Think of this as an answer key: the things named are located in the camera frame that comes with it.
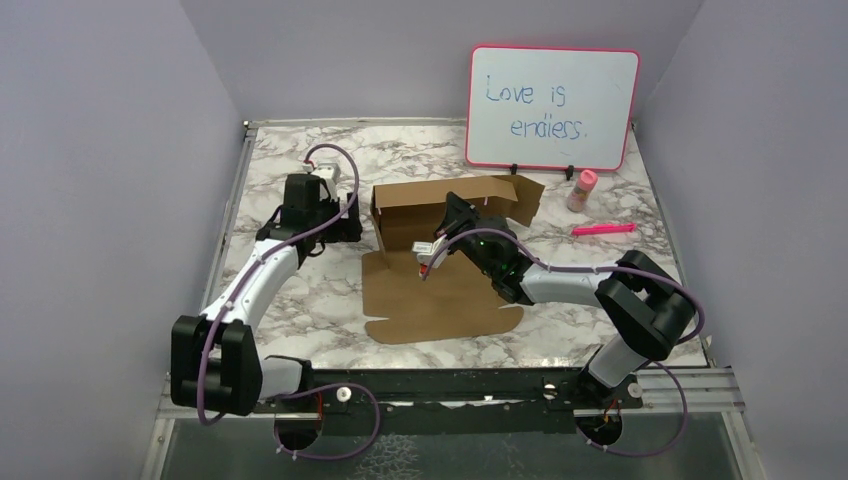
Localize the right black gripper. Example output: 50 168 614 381
432 192 498 279

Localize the brown cardboard box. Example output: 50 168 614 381
361 174 547 346

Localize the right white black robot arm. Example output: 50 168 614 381
412 192 704 407

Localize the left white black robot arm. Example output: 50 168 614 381
170 164 362 416

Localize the pink capped small bottle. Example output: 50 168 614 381
566 169 599 212

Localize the pink framed whiteboard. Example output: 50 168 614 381
465 45 641 172

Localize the pink marker pen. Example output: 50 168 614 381
572 223 637 236

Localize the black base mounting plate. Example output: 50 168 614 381
253 367 643 436

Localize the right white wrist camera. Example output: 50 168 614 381
411 236 448 279

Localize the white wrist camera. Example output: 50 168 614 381
304 161 341 201
411 236 448 279

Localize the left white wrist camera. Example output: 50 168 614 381
304 161 341 201

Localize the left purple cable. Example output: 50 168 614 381
195 143 383 462

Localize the purple cable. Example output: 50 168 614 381
195 143 383 462
421 228 706 460

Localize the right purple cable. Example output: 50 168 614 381
421 228 706 460

